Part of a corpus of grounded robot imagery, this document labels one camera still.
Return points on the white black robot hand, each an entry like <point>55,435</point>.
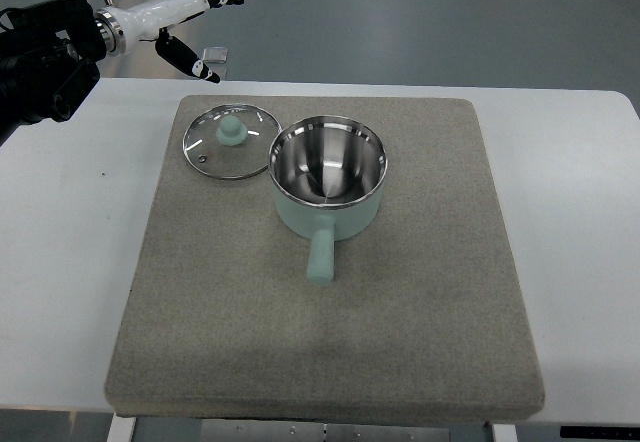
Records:
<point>124,29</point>

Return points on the glass lid with green knob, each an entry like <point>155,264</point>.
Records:
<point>230,141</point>

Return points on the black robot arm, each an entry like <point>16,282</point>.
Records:
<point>48,62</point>

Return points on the mint green pot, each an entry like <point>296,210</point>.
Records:
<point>328,174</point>

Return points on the clear floor plate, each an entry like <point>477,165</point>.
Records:
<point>215,55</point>

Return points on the grey fabric mat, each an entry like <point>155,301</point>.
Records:
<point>424,321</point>

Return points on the metal table frame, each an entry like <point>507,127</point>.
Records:
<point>227,430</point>

